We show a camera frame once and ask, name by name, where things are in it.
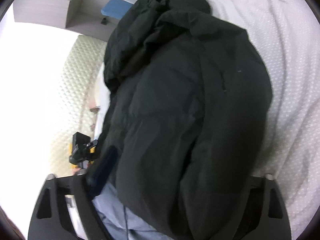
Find black puffer jacket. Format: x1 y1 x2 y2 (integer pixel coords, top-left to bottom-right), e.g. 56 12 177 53
97 0 272 239

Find light blue jeans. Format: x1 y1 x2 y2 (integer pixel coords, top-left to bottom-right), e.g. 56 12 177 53
92 182 170 240

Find cream quilted headboard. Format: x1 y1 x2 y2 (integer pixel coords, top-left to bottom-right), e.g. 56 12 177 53
50 35 107 177

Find blue padded chair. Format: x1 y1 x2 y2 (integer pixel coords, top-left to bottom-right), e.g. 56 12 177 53
100 0 133 20

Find white textured bed cover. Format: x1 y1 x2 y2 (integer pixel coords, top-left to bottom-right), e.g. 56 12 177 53
206 0 319 239

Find wall power socket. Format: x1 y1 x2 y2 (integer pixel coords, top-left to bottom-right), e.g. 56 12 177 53
101 17 108 25

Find grey wall cabinet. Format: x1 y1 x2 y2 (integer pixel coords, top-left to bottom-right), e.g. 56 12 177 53
13 0 137 41

